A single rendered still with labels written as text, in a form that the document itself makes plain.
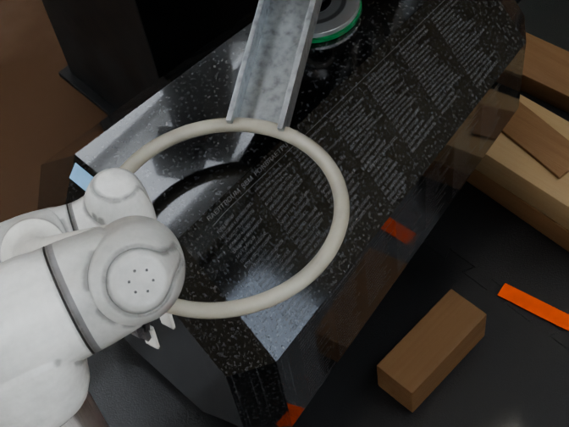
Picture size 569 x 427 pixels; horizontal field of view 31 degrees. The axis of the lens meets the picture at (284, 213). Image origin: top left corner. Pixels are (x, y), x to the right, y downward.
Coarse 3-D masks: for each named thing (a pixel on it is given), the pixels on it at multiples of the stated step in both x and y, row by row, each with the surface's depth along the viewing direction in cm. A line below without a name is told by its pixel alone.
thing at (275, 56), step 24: (264, 0) 218; (288, 0) 222; (312, 0) 216; (264, 24) 221; (288, 24) 220; (312, 24) 217; (264, 48) 219; (288, 48) 218; (240, 72) 213; (264, 72) 217; (288, 72) 216; (240, 96) 214; (264, 96) 216; (288, 96) 210; (288, 120) 211
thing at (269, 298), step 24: (216, 120) 212; (240, 120) 212; (264, 120) 211; (168, 144) 211; (312, 144) 206; (336, 168) 202; (336, 192) 198; (336, 216) 194; (336, 240) 190; (312, 264) 187; (288, 288) 184; (168, 312) 185; (192, 312) 183; (216, 312) 183; (240, 312) 183
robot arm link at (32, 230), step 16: (48, 208) 167; (64, 208) 166; (0, 224) 165; (16, 224) 160; (32, 224) 160; (48, 224) 161; (64, 224) 164; (0, 240) 161; (16, 240) 158; (32, 240) 152; (48, 240) 147; (0, 256) 161
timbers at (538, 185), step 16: (544, 112) 295; (560, 128) 291; (496, 144) 290; (512, 144) 290; (496, 160) 287; (512, 160) 286; (528, 160) 286; (496, 176) 292; (512, 176) 286; (528, 176) 283; (544, 176) 282; (512, 192) 292; (528, 192) 285; (544, 192) 280; (560, 192) 279; (544, 208) 285; (560, 208) 279; (560, 224) 284
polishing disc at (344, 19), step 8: (336, 0) 237; (344, 0) 237; (352, 0) 237; (328, 8) 236; (336, 8) 236; (344, 8) 235; (352, 8) 235; (320, 16) 235; (328, 16) 235; (336, 16) 234; (344, 16) 234; (352, 16) 234; (320, 24) 234; (328, 24) 233; (336, 24) 233; (344, 24) 233; (320, 32) 232; (328, 32) 232
